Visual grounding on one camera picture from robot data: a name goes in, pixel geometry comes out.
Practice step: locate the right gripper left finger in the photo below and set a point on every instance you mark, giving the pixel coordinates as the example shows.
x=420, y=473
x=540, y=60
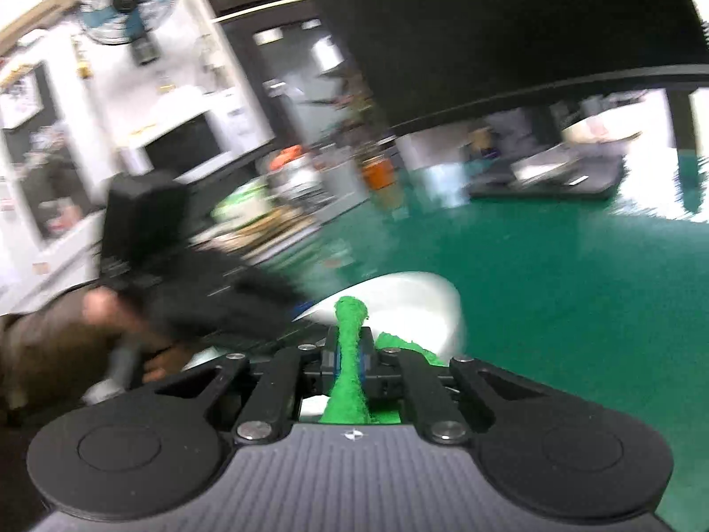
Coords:
x=330, y=360

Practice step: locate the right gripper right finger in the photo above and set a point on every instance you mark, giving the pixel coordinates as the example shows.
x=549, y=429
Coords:
x=378, y=369

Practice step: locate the green cleaning cloth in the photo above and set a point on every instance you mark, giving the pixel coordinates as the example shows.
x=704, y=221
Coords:
x=347, y=403

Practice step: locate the person's left hand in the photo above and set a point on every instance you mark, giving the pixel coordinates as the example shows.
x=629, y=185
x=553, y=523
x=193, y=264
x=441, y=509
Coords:
x=104, y=310

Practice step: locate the stack of books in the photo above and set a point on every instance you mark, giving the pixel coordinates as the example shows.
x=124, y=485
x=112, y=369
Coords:
x=261, y=239

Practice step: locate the green tissue pack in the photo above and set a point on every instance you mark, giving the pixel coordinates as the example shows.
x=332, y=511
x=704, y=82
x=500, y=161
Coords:
x=245, y=204

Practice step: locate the grey desk organiser box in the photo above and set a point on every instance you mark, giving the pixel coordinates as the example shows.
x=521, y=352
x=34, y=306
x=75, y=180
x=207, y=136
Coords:
x=345, y=184

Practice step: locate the white microwave oven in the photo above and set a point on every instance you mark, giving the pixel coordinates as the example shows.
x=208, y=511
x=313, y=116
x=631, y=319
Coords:
x=192, y=134

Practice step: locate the orange cup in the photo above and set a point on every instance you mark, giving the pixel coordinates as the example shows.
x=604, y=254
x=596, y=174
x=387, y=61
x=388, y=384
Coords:
x=378, y=172

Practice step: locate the potted plant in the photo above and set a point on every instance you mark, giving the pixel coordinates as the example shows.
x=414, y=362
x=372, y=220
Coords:
x=359, y=121

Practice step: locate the grey monitor stand base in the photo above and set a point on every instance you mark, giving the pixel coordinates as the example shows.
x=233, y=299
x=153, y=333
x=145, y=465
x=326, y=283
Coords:
x=568, y=171

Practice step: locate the black curved monitor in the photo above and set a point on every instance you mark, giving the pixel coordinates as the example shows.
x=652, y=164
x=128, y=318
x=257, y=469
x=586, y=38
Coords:
x=432, y=62

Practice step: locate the wall fan with blue blades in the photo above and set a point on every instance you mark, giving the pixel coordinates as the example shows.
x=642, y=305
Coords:
x=127, y=23

